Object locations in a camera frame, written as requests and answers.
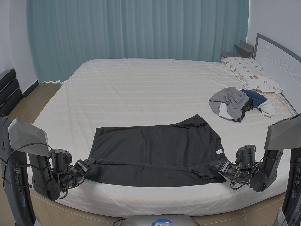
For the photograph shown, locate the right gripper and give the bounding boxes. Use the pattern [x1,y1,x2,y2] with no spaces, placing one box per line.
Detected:
[209,160,238,181]

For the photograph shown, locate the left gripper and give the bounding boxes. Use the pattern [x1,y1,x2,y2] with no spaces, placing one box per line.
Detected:
[71,158,96,181]

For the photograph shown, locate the black T-shirt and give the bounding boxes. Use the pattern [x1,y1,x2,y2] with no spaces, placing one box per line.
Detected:
[84,114,230,188]

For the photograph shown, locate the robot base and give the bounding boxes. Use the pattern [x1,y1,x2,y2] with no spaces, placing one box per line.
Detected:
[121,214,195,226]

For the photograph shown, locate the pile of clothes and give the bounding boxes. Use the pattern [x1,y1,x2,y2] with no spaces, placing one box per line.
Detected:
[209,87,275,123]

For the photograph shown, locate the bed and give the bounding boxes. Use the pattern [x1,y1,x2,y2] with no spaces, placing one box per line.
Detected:
[31,33,301,217]

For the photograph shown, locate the white printed pillow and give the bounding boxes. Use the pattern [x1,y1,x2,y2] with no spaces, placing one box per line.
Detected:
[221,57,284,94]

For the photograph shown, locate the black chest of drawers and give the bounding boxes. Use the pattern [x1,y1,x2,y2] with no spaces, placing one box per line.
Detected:
[0,68,24,118]

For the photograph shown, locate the grey bedside table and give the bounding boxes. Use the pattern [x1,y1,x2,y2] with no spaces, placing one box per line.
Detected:
[221,40,254,61]

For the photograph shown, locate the blue-green curtain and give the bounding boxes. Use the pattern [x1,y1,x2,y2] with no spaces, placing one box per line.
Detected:
[26,0,250,84]

